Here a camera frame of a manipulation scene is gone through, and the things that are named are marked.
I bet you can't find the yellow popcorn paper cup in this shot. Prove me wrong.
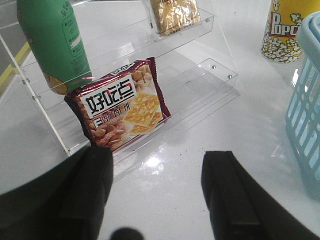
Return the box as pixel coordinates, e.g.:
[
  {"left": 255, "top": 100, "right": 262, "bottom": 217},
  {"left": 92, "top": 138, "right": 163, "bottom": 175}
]
[{"left": 261, "top": 0, "right": 320, "bottom": 63}]

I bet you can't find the green snack bag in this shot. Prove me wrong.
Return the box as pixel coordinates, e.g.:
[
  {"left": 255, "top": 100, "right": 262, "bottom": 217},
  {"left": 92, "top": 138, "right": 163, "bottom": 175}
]
[{"left": 16, "top": 0, "right": 93, "bottom": 95}]

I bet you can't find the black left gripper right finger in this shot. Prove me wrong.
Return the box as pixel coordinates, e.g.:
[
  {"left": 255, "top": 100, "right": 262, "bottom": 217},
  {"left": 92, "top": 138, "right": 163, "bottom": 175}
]
[{"left": 201, "top": 151, "right": 319, "bottom": 240}]

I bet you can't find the light blue plastic basket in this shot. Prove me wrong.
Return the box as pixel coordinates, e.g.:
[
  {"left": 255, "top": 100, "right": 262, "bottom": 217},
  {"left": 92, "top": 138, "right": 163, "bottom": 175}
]
[{"left": 285, "top": 12, "right": 320, "bottom": 200}]

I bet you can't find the maroon almond cracker packet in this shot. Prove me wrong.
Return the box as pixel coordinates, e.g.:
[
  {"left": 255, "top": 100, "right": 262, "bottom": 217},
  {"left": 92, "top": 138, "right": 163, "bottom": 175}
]
[{"left": 64, "top": 57, "right": 171, "bottom": 152}]

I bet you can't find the packaged yellow bread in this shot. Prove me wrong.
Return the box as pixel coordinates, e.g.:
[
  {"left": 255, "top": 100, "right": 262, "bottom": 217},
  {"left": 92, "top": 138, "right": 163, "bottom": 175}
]
[{"left": 149, "top": 0, "right": 201, "bottom": 37}]

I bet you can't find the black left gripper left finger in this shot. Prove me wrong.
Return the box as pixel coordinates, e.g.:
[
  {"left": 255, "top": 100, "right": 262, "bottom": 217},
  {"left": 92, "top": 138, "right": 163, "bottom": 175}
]
[{"left": 0, "top": 146, "right": 145, "bottom": 240}]

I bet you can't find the clear acrylic display shelf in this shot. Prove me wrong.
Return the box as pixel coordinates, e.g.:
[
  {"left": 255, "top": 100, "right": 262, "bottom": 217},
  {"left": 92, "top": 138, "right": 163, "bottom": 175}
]
[{"left": 0, "top": 0, "right": 240, "bottom": 181}]

